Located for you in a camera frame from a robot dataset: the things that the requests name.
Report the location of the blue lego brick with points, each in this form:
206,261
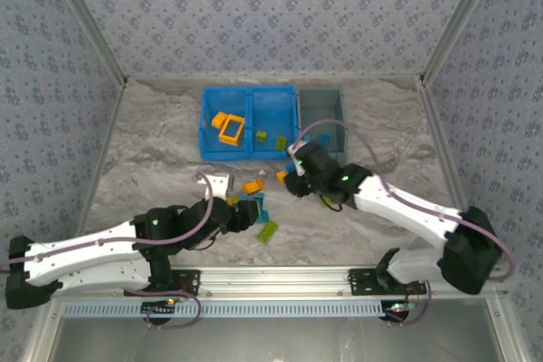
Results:
259,198
324,139
245,196
290,165
265,214

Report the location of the orange lego brick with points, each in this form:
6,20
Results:
281,176
252,187
218,119

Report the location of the small green lego brick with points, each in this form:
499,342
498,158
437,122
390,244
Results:
232,200
261,137

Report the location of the orange lego window frame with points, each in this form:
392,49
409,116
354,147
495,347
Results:
227,140

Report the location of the blue double plastic bin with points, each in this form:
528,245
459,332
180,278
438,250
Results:
271,112

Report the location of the grey plastic bin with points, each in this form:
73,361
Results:
322,103

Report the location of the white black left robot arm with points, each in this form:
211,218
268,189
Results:
85,247

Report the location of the small black LED board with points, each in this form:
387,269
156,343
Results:
159,309
396,307

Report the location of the grey metal lower shelf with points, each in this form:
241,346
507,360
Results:
275,341

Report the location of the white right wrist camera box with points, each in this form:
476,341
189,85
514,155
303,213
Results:
295,154

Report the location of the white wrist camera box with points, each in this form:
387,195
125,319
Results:
295,154
218,186

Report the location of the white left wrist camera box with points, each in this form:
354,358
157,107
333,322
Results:
218,186

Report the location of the aluminium front rail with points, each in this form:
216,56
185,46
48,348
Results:
275,279

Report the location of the aluminium table side rail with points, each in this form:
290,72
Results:
100,167
432,116

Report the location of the aluminium frame leg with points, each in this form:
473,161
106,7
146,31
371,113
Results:
42,332
507,332

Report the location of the aluminium frame post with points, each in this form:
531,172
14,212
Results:
460,18
87,18

